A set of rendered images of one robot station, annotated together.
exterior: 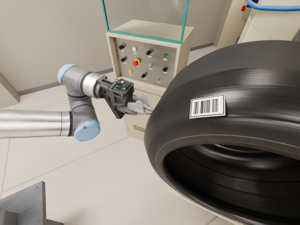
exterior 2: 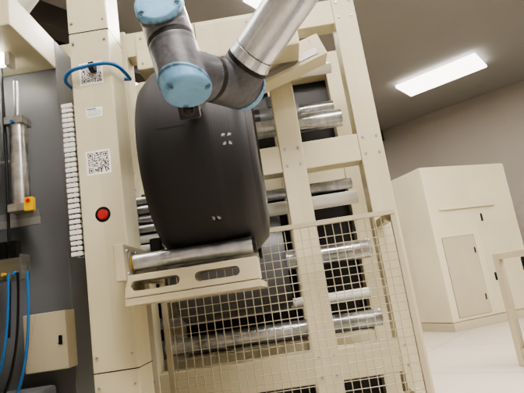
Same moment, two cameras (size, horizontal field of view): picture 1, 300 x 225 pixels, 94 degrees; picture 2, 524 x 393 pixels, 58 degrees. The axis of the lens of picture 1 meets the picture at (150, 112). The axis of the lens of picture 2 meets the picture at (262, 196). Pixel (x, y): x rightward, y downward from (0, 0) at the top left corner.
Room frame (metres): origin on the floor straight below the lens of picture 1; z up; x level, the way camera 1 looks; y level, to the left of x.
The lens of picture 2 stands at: (0.67, 1.09, 0.77)
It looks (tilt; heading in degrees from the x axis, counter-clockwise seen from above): 11 degrees up; 247
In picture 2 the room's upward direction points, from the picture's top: 9 degrees counter-clockwise
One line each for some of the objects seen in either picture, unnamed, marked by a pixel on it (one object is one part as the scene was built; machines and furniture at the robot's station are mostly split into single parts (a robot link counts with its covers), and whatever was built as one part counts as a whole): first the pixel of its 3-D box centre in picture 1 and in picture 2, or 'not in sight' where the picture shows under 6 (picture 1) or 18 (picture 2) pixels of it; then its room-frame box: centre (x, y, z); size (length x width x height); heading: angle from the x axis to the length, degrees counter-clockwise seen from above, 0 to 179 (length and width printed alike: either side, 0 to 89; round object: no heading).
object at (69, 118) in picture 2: not in sight; (76, 178); (0.63, -0.41, 1.19); 0.05 x 0.04 x 0.48; 66
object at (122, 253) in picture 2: not in sight; (143, 266); (0.46, -0.39, 0.90); 0.40 x 0.03 x 0.10; 66
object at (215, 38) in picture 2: not in sight; (220, 54); (0.07, -0.54, 1.71); 0.61 x 0.25 x 0.15; 156
